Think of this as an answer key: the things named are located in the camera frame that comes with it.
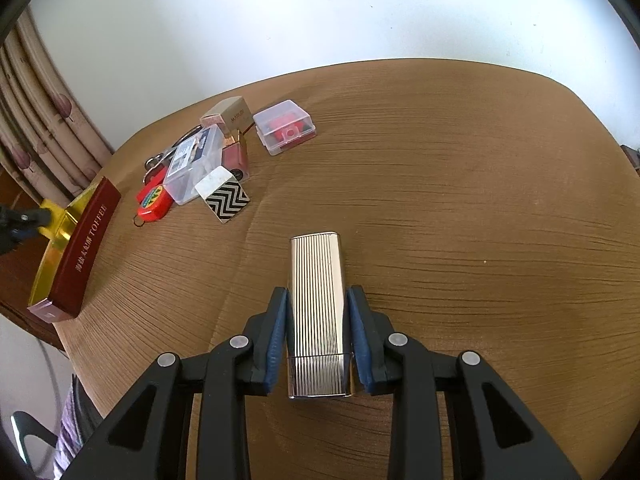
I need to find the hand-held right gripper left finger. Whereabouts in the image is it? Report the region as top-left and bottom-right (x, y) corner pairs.
(62, 286), (296, 480)

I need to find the small red yellow striped box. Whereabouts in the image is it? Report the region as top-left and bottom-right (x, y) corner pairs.
(194, 166), (252, 224)

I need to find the beige patterned curtain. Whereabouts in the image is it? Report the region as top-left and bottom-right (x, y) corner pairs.
(0, 7), (116, 201)

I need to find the red and gold tin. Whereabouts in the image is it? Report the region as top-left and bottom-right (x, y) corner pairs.
(27, 176), (121, 322)

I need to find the person's purple clothing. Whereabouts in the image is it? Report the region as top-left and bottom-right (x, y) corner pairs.
(52, 390), (106, 480)

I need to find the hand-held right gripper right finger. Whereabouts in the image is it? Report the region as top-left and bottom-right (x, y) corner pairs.
(346, 285), (583, 480)

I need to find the dark teal object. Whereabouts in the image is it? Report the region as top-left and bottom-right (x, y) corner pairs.
(10, 410), (56, 466)

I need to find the beige cardboard box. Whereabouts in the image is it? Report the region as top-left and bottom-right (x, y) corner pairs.
(200, 96), (253, 136)

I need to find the silver ribbed metal case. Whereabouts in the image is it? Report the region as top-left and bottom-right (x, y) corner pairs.
(286, 230), (354, 401)

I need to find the dark brown object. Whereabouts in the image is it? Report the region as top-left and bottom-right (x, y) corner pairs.
(620, 144), (640, 177)

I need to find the clear plastic box with label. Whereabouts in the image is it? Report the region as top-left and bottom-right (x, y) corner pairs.
(162, 125), (227, 206)

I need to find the clear box with red contents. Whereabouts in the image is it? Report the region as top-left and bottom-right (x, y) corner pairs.
(252, 100), (319, 156)

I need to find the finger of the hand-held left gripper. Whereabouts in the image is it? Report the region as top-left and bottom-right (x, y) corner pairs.
(0, 203), (51, 256)

